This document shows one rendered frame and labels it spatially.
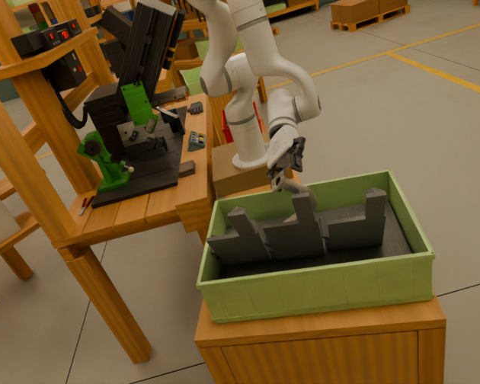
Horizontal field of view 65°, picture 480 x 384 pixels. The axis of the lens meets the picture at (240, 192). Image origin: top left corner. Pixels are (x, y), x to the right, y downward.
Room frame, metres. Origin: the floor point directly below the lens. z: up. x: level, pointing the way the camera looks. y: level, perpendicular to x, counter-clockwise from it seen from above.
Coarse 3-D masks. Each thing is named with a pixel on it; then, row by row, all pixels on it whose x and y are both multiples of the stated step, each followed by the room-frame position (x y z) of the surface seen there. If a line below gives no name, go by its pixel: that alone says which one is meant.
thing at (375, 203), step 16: (368, 192) 0.73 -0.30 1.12; (384, 192) 0.70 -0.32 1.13; (368, 208) 0.73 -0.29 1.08; (384, 208) 0.72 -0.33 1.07; (336, 224) 0.78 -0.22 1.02; (352, 224) 0.77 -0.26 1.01; (368, 224) 0.77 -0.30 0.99; (384, 224) 0.77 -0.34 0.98; (336, 240) 0.83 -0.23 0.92; (352, 240) 0.82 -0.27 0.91; (368, 240) 0.82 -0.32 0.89
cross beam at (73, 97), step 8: (88, 72) 2.76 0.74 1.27; (88, 80) 2.63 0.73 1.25; (96, 80) 2.77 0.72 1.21; (72, 88) 2.36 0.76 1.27; (80, 88) 2.43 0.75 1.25; (88, 88) 2.56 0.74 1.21; (64, 96) 2.21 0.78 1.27; (72, 96) 2.28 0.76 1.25; (80, 96) 2.38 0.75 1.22; (72, 104) 2.22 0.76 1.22; (32, 128) 1.72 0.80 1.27; (24, 136) 1.63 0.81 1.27; (32, 136) 1.68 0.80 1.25; (40, 136) 1.74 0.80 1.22; (32, 144) 1.65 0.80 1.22; (40, 144) 1.71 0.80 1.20
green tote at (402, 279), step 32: (288, 192) 1.11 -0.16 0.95; (320, 192) 1.08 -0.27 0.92; (352, 192) 1.06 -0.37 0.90; (224, 224) 1.15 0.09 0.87; (416, 224) 0.75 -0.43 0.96; (416, 256) 0.65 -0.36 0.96; (224, 288) 0.76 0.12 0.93; (256, 288) 0.74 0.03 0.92; (288, 288) 0.72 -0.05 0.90; (320, 288) 0.71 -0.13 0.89; (352, 288) 0.69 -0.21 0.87; (384, 288) 0.67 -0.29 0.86; (416, 288) 0.65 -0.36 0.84; (224, 320) 0.77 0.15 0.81
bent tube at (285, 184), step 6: (282, 174) 0.81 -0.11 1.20; (276, 180) 0.82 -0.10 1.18; (282, 180) 0.79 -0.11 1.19; (288, 180) 0.81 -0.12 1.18; (276, 186) 0.80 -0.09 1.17; (282, 186) 0.80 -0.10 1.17; (288, 186) 0.80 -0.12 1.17; (294, 186) 0.80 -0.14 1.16; (300, 186) 0.81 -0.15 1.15; (294, 192) 0.80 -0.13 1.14; (306, 192) 0.80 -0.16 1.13; (312, 192) 0.81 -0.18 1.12; (312, 198) 0.81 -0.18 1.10; (312, 204) 0.81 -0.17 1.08; (294, 216) 0.86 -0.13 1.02
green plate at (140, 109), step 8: (128, 88) 2.01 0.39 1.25; (136, 88) 2.00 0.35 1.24; (144, 88) 2.00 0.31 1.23; (128, 96) 2.00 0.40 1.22; (136, 96) 1.99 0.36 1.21; (144, 96) 1.99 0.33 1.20; (128, 104) 1.99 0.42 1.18; (136, 104) 1.98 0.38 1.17; (144, 104) 1.98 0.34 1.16; (136, 112) 1.97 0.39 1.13; (144, 112) 1.97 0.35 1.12; (136, 120) 1.96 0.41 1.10; (144, 120) 1.96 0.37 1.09
